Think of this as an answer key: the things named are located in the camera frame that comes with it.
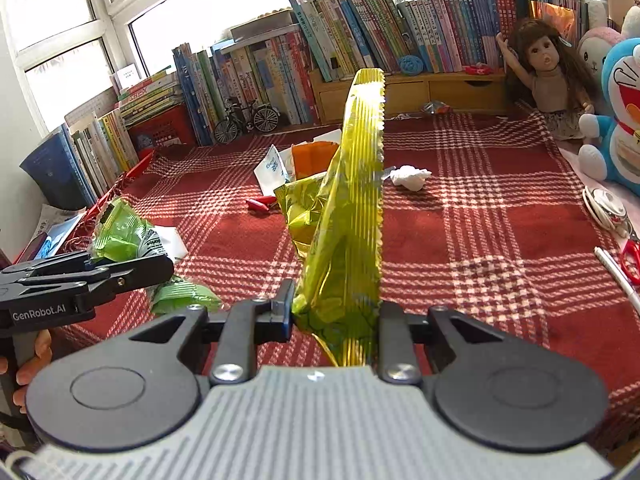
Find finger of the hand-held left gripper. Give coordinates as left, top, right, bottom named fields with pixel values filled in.
left=75, top=255, right=175, bottom=306
left=0, top=251, right=108, bottom=286

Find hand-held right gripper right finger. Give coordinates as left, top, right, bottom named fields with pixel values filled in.
left=377, top=304, right=521, bottom=385

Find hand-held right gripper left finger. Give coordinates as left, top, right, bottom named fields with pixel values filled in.
left=110, top=279, right=296, bottom=386

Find green snack packet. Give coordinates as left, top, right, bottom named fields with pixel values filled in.
left=92, top=197, right=223, bottom=317

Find small red plastic piece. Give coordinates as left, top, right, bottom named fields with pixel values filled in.
left=245, top=197, right=278, bottom=216

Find golden foil bag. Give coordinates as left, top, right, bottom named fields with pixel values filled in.
left=274, top=69, right=386, bottom=368

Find row of thin white books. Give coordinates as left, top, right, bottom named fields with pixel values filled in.
left=20, top=107, right=141, bottom=211

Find stack of flat books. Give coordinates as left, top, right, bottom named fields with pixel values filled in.
left=117, top=71, right=183, bottom=126

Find row of tall picture books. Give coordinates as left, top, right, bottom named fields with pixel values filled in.
left=172, top=25, right=321, bottom=146

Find row of shiny thin books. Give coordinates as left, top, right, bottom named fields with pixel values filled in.
left=527, top=0, right=591, bottom=46

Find person's left hand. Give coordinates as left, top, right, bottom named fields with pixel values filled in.
left=15, top=331, right=54, bottom=401

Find blue booklet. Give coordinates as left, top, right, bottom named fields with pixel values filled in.
left=37, top=212, right=83, bottom=261

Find newspaper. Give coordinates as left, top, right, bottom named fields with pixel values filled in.
left=37, top=204, right=86, bottom=226

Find red flat tray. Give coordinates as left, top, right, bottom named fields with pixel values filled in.
left=82, top=152, right=156, bottom=221

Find white blue-print packet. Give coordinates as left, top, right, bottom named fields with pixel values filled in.
left=254, top=145, right=293, bottom=195

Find red plastic crate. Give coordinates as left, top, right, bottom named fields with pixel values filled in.
left=127, top=105, right=198, bottom=151

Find white crumpled tissue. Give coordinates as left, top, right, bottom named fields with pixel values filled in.
left=390, top=165, right=432, bottom=192

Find orange paper bag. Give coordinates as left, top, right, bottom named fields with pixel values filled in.
left=292, top=142, right=341, bottom=181

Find miniature black bicycle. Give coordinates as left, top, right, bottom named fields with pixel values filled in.
left=214, top=97, right=281, bottom=145

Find white card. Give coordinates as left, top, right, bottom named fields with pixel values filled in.
left=114, top=64, right=141, bottom=92

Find white pen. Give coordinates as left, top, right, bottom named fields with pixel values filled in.
left=594, top=246, right=640, bottom=311

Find wooden drawer organizer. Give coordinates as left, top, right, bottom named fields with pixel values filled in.
left=309, top=71, right=508, bottom=123

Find red scissors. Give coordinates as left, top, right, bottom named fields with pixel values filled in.
left=620, top=240, right=640, bottom=286

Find grey flat box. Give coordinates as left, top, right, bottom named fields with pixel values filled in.
left=230, top=7, right=301, bottom=43

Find brown-haired doll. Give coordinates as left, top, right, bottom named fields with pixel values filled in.
left=495, top=19, right=598, bottom=141

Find blue cat plush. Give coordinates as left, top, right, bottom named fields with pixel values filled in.
left=579, top=37, right=640, bottom=196

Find pink bunny plush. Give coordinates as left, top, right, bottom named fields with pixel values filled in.
left=577, top=7, right=626, bottom=116

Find white coiled cable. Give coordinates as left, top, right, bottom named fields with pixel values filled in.
left=582, top=186, right=631, bottom=233

